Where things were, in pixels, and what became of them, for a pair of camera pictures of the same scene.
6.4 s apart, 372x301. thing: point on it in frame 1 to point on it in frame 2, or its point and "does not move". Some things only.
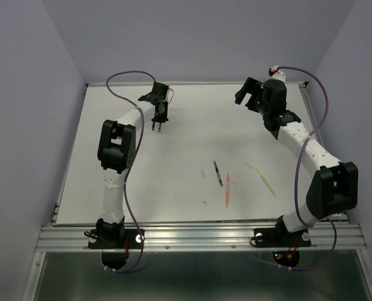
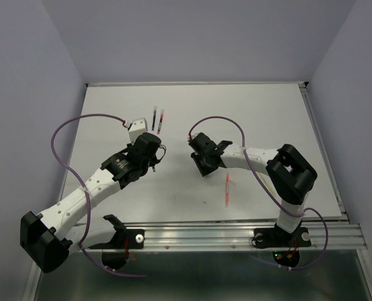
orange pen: (227, 190) does not move
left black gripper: (162, 118) to (154, 160)
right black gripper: (251, 86) to (203, 170)
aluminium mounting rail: (72, 237) does not move
